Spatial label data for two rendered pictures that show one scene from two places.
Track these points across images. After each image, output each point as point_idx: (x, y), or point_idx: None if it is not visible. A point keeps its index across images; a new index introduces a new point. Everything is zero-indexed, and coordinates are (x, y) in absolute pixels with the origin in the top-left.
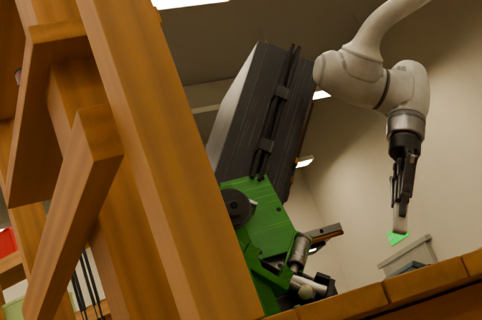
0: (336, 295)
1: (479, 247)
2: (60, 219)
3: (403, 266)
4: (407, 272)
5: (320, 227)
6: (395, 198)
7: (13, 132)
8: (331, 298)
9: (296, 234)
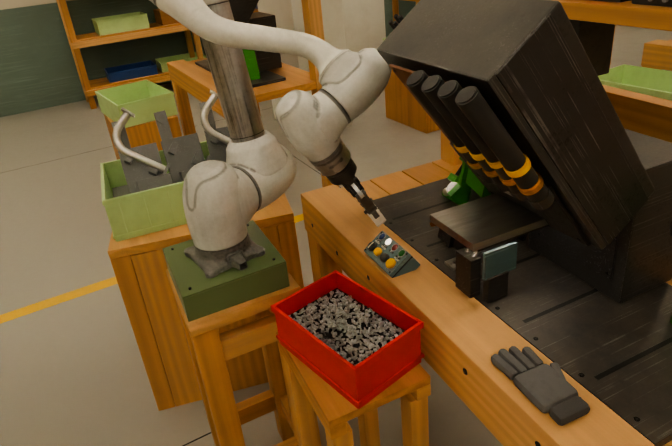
0: (417, 166)
1: (353, 199)
2: None
3: (390, 237)
4: (391, 173)
5: (448, 208)
6: (371, 198)
7: None
8: (419, 165)
9: (456, 182)
